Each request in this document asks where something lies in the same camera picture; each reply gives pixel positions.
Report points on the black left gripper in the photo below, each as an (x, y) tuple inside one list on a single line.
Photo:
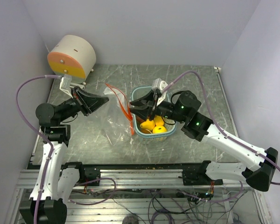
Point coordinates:
[(87, 102)]

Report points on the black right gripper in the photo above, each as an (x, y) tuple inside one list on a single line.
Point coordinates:
[(145, 101)]

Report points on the brown kiwi fruit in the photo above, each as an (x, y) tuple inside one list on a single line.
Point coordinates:
[(146, 131)]

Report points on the blue green plastic basket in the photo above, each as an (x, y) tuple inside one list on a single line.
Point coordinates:
[(148, 138)]

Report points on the clear zip top bag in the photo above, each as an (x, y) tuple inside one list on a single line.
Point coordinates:
[(113, 120)]

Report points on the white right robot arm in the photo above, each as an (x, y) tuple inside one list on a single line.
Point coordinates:
[(255, 165)]

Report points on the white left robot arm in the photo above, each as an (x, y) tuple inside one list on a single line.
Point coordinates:
[(47, 203)]

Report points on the small white metal block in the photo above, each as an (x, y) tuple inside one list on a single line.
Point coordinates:
[(80, 86)]

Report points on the yellow mango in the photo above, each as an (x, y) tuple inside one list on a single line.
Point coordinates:
[(159, 121)]

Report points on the yellow pear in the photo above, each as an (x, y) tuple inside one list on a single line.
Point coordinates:
[(148, 124)]

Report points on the round white drawer box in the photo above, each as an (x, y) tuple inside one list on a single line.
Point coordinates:
[(72, 56)]

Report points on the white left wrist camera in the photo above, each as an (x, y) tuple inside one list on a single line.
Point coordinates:
[(65, 84)]

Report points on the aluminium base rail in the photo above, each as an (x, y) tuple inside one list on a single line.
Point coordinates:
[(129, 179)]

